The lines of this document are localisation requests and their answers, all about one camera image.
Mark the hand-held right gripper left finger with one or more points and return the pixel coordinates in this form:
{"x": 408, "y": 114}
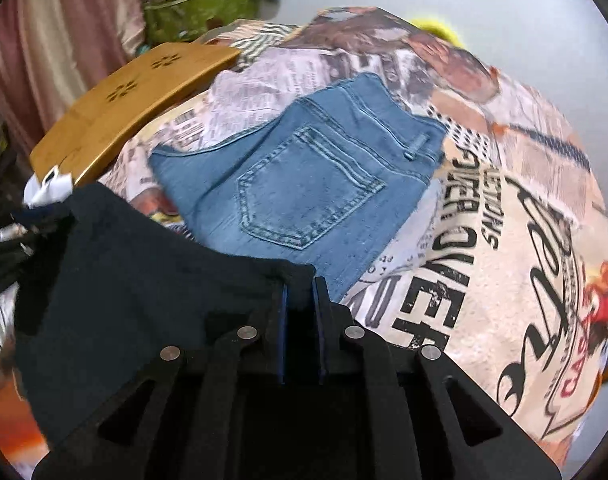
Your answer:
{"x": 283, "y": 325}

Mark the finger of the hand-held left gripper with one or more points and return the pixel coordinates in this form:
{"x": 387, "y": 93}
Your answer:
{"x": 31, "y": 255}

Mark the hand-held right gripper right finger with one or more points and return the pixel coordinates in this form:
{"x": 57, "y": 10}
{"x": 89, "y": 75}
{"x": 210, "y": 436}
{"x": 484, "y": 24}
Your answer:
{"x": 320, "y": 325}

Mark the black pants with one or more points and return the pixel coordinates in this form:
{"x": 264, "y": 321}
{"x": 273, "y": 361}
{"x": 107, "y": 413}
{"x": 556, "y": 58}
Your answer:
{"x": 133, "y": 285}

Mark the white crumpled papers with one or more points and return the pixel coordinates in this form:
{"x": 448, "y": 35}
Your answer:
{"x": 48, "y": 189}

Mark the blue denim jeans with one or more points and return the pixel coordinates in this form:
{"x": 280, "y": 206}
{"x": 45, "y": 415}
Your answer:
{"x": 309, "y": 185}

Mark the wooden lap table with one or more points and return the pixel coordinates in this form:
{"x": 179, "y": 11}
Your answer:
{"x": 123, "y": 105}

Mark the newspaper print blanket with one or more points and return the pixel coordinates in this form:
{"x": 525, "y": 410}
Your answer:
{"x": 484, "y": 260}

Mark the striped pink curtain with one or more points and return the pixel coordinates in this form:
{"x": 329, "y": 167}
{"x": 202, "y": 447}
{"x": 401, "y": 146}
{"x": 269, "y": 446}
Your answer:
{"x": 48, "y": 35}

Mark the green fabric storage box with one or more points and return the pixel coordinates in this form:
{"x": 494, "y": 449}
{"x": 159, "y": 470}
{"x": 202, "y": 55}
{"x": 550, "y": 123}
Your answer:
{"x": 198, "y": 12}

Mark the yellow foam tube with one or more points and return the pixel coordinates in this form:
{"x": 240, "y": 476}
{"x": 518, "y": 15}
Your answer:
{"x": 441, "y": 30}

